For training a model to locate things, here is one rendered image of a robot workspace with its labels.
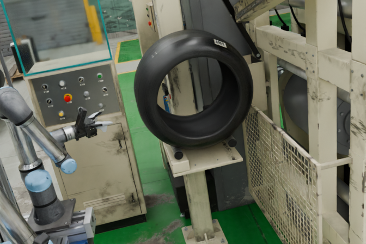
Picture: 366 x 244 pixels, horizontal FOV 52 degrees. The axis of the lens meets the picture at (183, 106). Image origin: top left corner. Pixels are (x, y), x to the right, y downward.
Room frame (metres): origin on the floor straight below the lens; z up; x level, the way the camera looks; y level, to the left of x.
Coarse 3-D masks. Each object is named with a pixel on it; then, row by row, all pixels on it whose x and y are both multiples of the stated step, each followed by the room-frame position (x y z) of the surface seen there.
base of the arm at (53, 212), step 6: (48, 204) 1.55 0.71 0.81; (54, 204) 1.56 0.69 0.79; (60, 204) 1.60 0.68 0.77; (36, 210) 1.54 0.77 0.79; (42, 210) 1.53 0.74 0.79; (48, 210) 1.54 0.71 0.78; (54, 210) 1.56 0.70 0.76; (60, 210) 1.57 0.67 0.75; (36, 216) 1.55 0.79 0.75; (42, 216) 1.53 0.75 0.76; (48, 216) 1.53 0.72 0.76; (54, 216) 1.54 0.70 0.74; (60, 216) 1.56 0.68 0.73; (36, 222) 1.53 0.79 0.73; (42, 222) 1.52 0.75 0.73; (48, 222) 1.52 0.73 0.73
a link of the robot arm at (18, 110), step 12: (0, 96) 1.62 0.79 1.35; (12, 96) 1.61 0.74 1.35; (0, 108) 1.59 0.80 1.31; (12, 108) 1.57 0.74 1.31; (24, 108) 1.59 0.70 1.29; (12, 120) 1.57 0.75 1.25; (24, 120) 1.57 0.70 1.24; (36, 120) 1.62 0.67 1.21; (36, 132) 1.59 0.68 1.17; (48, 132) 1.65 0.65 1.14; (48, 144) 1.61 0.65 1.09; (60, 156) 1.63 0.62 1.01; (60, 168) 1.64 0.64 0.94; (72, 168) 1.63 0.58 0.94
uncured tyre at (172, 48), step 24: (168, 48) 1.67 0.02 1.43; (192, 48) 1.66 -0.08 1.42; (216, 48) 1.67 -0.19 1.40; (144, 72) 1.66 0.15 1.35; (240, 72) 1.68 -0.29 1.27; (144, 96) 1.63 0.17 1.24; (240, 96) 1.68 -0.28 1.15; (144, 120) 1.65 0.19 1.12; (168, 120) 1.90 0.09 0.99; (192, 120) 1.92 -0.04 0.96; (216, 120) 1.90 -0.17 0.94; (240, 120) 1.68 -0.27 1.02; (168, 144) 1.67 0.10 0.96; (192, 144) 1.65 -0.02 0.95
